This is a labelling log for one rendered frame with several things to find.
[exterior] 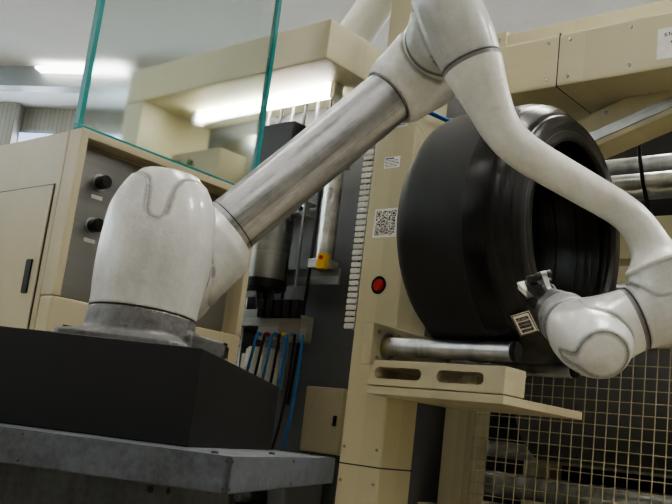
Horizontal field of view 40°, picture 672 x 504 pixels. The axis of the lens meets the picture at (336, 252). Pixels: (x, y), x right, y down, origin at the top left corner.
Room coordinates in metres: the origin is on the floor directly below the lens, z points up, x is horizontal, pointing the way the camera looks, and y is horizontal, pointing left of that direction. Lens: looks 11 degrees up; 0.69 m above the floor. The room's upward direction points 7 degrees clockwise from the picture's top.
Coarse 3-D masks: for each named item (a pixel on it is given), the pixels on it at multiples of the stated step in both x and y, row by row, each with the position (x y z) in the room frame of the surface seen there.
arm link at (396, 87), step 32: (384, 64) 1.50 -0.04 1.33; (416, 64) 1.47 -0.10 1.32; (352, 96) 1.51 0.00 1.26; (384, 96) 1.50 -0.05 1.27; (416, 96) 1.50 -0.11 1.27; (448, 96) 1.54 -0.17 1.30; (320, 128) 1.49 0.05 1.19; (352, 128) 1.49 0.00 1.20; (384, 128) 1.52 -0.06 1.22; (288, 160) 1.48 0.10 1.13; (320, 160) 1.49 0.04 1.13; (352, 160) 1.53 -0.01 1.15; (256, 192) 1.47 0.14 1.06; (288, 192) 1.48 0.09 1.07; (224, 224) 1.45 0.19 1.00; (256, 224) 1.48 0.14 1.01; (224, 256) 1.45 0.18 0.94; (224, 288) 1.49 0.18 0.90
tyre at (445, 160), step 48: (432, 144) 1.95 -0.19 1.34; (480, 144) 1.86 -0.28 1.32; (576, 144) 1.99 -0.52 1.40; (432, 192) 1.89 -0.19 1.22; (480, 192) 1.82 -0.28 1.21; (528, 192) 1.83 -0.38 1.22; (432, 240) 1.90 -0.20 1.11; (480, 240) 1.82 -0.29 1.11; (528, 240) 1.84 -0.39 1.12; (576, 240) 2.29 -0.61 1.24; (432, 288) 1.94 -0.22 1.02; (480, 288) 1.87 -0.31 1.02; (576, 288) 2.28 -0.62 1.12; (432, 336) 2.07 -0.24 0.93; (480, 336) 1.97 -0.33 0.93; (528, 336) 1.93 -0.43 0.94
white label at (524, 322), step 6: (522, 312) 1.87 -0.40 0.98; (528, 312) 1.86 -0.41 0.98; (516, 318) 1.88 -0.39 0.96; (522, 318) 1.88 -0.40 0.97; (528, 318) 1.88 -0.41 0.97; (516, 324) 1.89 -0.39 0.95; (522, 324) 1.89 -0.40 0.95; (528, 324) 1.89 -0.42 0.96; (534, 324) 1.89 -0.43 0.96; (522, 330) 1.90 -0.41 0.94; (528, 330) 1.90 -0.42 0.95; (534, 330) 1.90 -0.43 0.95
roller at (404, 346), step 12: (384, 348) 2.12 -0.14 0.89; (396, 348) 2.10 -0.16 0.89; (408, 348) 2.08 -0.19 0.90; (420, 348) 2.05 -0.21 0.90; (432, 348) 2.03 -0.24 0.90; (444, 348) 2.01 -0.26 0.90; (456, 348) 1.99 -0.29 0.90; (468, 348) 1.97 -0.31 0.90; (480, 348) 1.95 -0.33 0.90; (492, 348) 1.93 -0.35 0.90; (504, 348) 1.91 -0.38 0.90; (516, 348) 1.91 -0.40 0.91; (480, 360) 1.97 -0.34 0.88; (492, 360) 1.95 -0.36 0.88; (504, 360) 1.93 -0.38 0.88; (516, 360) 1.91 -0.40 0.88
